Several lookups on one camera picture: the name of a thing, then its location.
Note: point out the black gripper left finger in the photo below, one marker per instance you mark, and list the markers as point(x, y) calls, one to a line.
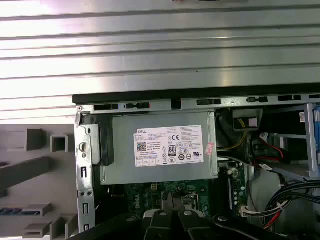
point(160, 225)

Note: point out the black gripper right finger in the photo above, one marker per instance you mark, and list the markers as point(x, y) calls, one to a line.
point(190, 225)

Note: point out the black RAM slot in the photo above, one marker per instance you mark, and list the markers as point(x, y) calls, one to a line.
point(224, 192)

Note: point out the CPU socket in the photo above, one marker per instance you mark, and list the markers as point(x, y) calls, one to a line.
point(195, 200)

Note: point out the green motherboard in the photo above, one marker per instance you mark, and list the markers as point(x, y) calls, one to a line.
point(140, 200)

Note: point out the grey power supply unit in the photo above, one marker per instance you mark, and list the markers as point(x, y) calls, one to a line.
point(125, 150)

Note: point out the black open PC case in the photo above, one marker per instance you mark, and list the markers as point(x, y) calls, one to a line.
point(85, 160)

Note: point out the grey parts rack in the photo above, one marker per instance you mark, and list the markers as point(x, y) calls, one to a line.
point(62, 175)

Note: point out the metal drive cage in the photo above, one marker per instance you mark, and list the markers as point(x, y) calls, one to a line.
point(310, 140)

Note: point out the blue drive bay latch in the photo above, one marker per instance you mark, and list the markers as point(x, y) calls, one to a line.
point(316, 130)

